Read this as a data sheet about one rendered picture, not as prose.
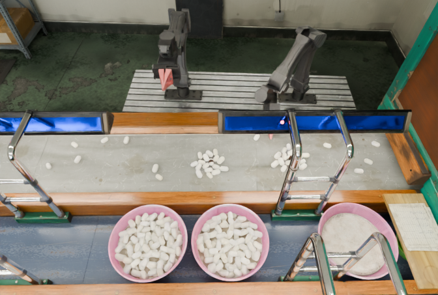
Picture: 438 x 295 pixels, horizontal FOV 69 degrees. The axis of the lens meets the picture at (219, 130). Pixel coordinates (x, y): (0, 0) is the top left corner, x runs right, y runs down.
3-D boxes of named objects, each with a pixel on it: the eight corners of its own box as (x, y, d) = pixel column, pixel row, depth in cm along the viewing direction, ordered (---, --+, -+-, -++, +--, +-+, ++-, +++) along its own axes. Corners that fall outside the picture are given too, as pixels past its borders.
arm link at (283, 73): (281, 91, 132) (322, 25, 127) (264, 81, 136) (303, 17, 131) (289, 97, 143) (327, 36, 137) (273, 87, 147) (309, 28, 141)
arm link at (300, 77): (300, 94, 156) (317, 36, 132) (289, 88, 159) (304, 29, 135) (306, 88, 159) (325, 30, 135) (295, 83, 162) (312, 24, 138)
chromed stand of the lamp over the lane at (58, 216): (36, 180, 133) (-26, 106, 99) (83, 180, 133) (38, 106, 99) (18, 223, 121) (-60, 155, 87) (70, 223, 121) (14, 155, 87)
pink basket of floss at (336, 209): (297, 245, 116) (302, 236, 109) (337, 200, 128) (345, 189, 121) (362, 305, 104) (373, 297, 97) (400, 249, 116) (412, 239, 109)
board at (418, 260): (381, 195, 120) (382, 193, 119) (420, 195, 120) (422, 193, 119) (418, 289, 99) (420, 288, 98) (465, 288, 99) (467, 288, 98)
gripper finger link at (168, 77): (168, 83, 110) (172, 65, 115) (148, 82, 110) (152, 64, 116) (171, 96, 115) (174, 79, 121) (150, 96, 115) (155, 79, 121)
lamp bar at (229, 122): (217, 116, 108) (217, 101, 102) (397, 116, 109) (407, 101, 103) (218, 135, 103) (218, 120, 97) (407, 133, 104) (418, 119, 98)
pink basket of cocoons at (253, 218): (183, 229, 120) (180, 218, 113) (246, 205, 127) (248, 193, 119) (208, 301, 104) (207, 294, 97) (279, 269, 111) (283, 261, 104)
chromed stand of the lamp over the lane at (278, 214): (265, 178, 135) (282, 105, 100) (312, 178, 135) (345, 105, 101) (270, 221, 122) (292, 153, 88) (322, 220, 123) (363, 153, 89)
